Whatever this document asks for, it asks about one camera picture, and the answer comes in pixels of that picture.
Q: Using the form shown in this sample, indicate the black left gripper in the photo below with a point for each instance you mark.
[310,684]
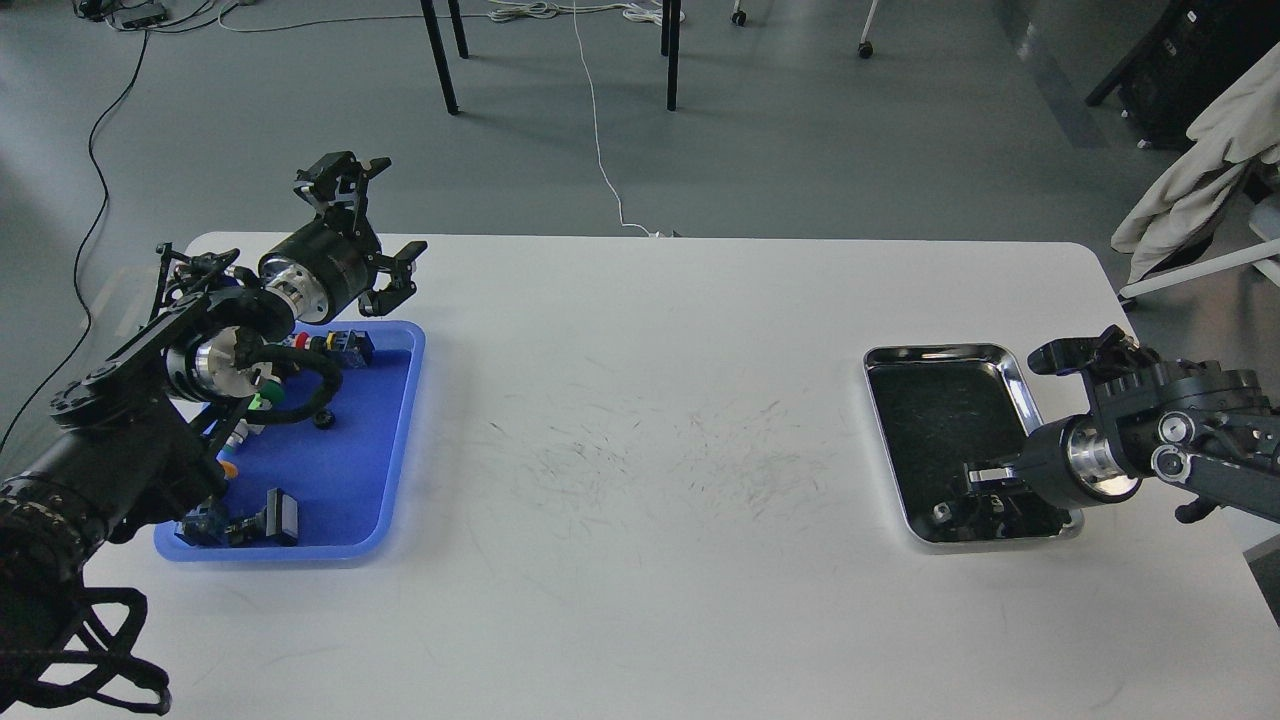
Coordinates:
[320,270]

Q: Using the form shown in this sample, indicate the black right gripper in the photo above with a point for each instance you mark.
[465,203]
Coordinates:
[1068,463]

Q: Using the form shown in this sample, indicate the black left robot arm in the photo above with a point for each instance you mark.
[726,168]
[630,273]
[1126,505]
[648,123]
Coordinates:
[141,434]

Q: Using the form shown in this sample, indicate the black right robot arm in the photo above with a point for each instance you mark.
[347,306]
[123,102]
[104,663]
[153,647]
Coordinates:
[1195,426]

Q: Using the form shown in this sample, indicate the silver metal tray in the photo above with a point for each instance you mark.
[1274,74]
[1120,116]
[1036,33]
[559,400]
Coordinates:
[940,410]

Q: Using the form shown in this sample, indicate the black table leg left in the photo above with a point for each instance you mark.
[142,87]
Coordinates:
[437,46]

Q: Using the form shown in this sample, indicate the black table leg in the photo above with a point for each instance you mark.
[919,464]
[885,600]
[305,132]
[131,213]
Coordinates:
[437,46]
[670,27]

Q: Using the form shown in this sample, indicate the blue plastic tray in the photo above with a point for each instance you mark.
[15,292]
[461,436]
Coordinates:
[345,478]

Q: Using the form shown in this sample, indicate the beige cloth on chair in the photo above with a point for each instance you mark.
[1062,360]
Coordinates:
[1174,221]

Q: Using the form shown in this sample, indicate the power strip on floor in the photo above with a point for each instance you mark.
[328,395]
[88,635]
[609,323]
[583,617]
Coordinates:
[133,15]

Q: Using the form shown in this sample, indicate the black table leg right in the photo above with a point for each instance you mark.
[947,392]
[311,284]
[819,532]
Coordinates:
[670,27]

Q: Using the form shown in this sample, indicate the black cabinet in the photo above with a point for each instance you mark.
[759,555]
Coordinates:
[1192,53]

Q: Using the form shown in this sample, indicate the green push button switch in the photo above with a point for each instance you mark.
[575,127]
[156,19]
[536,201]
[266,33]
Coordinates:
[270,394]

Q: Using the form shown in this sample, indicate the black square switch part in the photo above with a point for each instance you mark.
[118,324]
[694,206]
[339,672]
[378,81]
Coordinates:
[278,522]

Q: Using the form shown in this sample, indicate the white chair frame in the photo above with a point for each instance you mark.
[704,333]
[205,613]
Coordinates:
[1261,256]

